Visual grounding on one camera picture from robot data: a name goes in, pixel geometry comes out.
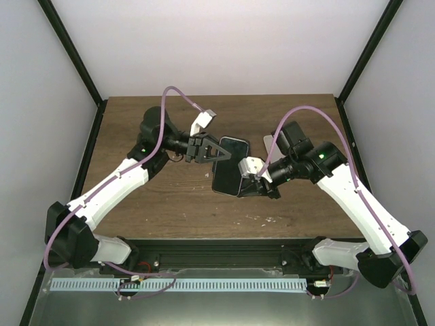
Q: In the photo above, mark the silver blue phone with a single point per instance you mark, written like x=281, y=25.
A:
x=228, y=166

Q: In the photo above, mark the black frame post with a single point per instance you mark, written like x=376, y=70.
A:
x=374, y=40
x=61, y=32

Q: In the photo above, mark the beige phone case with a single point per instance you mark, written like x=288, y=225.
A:
x=267, y=140

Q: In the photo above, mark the right black frame post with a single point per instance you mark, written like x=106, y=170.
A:
x=374, y=40

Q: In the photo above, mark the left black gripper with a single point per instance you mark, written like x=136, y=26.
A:
x=194, y=145

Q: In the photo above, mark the left black frame post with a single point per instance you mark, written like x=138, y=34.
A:
x=61, y=32

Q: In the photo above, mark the black phone case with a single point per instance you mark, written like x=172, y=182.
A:
x=231, y=166

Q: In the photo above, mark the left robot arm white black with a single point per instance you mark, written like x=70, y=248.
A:
x=70, y=227

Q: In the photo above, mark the light blue slotted cable duct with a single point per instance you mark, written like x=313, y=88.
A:
x=270, y=285

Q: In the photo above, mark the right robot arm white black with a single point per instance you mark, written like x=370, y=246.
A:
x=388, y=244

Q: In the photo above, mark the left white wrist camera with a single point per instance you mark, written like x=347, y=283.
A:
x=203, y=119

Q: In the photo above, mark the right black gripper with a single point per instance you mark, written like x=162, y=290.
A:
x=253, y=188

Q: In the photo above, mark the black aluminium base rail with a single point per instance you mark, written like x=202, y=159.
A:
x=282, y=254

